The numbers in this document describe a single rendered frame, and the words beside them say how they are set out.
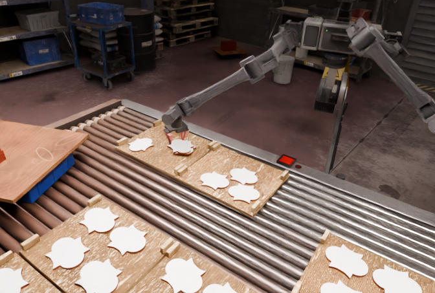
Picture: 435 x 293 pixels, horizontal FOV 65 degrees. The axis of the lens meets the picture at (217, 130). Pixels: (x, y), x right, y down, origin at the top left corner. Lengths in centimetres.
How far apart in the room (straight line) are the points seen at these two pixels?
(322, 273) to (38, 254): 96
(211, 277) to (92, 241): 45
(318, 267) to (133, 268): 62
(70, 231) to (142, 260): 31
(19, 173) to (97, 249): 49
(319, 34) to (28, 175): 155
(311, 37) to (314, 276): 124
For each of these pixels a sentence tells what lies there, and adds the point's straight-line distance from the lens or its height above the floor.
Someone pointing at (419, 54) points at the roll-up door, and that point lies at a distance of 597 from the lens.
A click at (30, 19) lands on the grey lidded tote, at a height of 80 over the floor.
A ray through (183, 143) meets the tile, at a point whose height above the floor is 97.
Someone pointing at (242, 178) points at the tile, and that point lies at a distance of 157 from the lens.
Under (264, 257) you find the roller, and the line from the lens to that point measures 130.
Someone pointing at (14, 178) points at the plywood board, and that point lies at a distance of 157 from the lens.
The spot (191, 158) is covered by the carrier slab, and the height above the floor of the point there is 94.
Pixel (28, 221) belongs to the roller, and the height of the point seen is 92.
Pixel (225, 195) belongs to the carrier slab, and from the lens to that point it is 148.
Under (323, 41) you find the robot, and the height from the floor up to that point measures 143.
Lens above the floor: 189
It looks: 29 degrees down
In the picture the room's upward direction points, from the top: 2 degrees clockwise
